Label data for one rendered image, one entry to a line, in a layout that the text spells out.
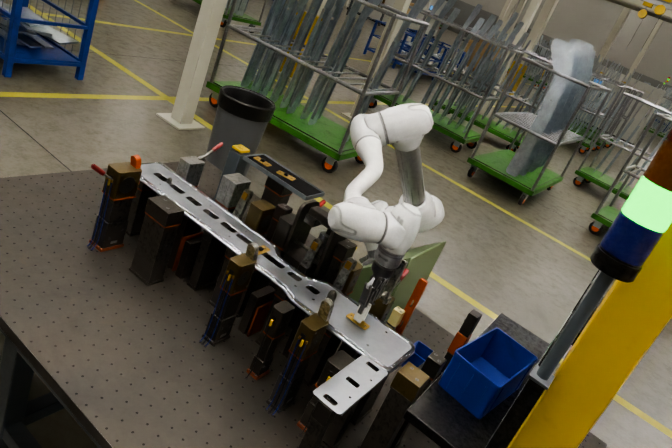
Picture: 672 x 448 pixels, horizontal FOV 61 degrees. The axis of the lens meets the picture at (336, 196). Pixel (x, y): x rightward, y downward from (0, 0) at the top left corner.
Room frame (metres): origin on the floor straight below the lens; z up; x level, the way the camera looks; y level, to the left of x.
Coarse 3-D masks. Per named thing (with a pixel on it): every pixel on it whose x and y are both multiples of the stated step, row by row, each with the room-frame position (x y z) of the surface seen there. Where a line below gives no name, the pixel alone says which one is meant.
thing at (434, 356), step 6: (432, 354) 1.55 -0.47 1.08; (438, 354) 1.57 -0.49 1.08; (426, 360) 1.53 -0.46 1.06; (432, 360) 1.53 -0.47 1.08; (438, 360) 1.53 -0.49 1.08; (444, 360) 1.55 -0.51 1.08; (426, 366) 1.53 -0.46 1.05; (432, 366) 1.52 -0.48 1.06; (438, 366) 1.51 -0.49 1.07; (426, 372) 1.52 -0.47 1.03; (432, 372) 1.52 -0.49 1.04; (438, 372) 1.53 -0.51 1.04; (432, 378) 1.51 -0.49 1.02; (402, 426) 1.52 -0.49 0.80; (402, 432) 1.52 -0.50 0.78; (396, 438) 1.52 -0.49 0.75; (396, 444) 1.52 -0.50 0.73
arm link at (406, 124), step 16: (384, 112) 2.18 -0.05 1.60; (400, 112) 2.17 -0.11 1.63; (416, 112) 2.18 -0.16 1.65; (400, 128) 2.14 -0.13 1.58; (416, 128) 2.16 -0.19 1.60; (400, 144) 2.18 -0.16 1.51; (416, 144) 2.21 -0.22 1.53; (400, 160) 2.28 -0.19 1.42; (416, 160) 2.29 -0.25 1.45; (400, 176) 2.36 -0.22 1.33; (416, 176) 2.33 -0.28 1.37; (416, 192) 2.38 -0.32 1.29; (432, 208) 2.47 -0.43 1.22; (432, 224) 2.49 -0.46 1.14
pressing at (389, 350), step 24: (144, 168) 2.17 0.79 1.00; (168, 168) 2.25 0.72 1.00; (168, 192) 2.05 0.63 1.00; (192, 192) 2.13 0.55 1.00; (192, 216) 1.94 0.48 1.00; (240, 240) 1.91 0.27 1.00; (264, 240) 1.98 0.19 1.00; (264, 264) 1.81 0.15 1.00; (288, 264) 1.87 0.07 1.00; (288, 288) 1.72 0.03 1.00; (336, 288) 1.84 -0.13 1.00; (312, 312) 1.64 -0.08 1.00; (336, 312) 1.70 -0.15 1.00; (336, 336) 1.58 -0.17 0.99; (360, 336) 1.61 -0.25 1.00; (384, 336) 1.67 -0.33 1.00; (384, 360) 1.54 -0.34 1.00
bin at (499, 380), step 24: (480, 336) 1.63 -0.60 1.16; (504, 336) 1.71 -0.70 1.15; (456, 360) 1.48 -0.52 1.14; (480, 360) 1.71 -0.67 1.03; (504, 360) 1.69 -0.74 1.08; (528, 360) 1.66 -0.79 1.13; (456, 384) 1.46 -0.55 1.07; (480, 384) 1.43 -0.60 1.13; (504, 384) 1.42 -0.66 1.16; (480, 408) 1.41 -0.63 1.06
